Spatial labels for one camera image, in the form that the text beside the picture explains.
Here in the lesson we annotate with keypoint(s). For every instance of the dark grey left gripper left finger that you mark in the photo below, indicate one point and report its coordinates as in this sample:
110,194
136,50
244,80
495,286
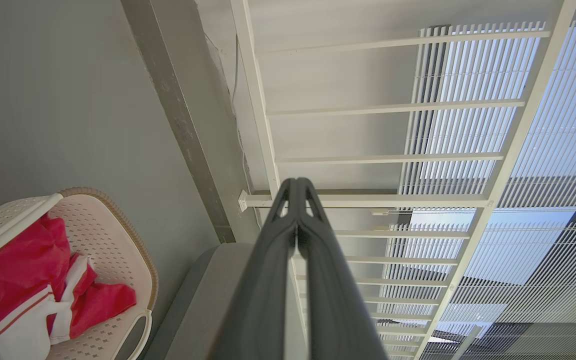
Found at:
263,290

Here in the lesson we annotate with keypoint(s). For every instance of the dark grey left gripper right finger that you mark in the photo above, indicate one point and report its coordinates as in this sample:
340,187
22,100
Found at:
333,300

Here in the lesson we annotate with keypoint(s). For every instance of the cream perforated laundry basket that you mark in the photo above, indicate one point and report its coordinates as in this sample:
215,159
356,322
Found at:
113,240

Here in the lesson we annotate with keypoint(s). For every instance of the white railing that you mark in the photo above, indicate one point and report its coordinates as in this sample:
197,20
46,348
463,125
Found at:
253,75

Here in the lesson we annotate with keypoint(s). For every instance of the red and white jersey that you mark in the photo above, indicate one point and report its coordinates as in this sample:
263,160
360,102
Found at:
18,260

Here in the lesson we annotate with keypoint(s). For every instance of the white window blinds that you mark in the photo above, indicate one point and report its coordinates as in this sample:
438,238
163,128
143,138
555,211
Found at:
568,125

